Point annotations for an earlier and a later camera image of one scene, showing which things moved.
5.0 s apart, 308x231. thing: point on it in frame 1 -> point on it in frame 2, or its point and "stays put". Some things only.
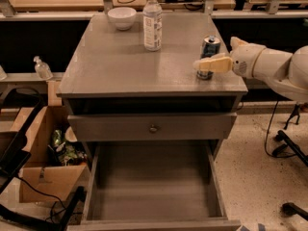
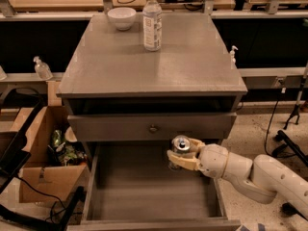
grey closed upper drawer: x=156 y=126 stays put
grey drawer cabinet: x=151 y=125 stays put
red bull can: x=211 y=47 -> x=181 y=143
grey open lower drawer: x=154 y=186 stays put
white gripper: x=244 y=61 -> x=214 y=160
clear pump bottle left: x=42 y=69 stays put
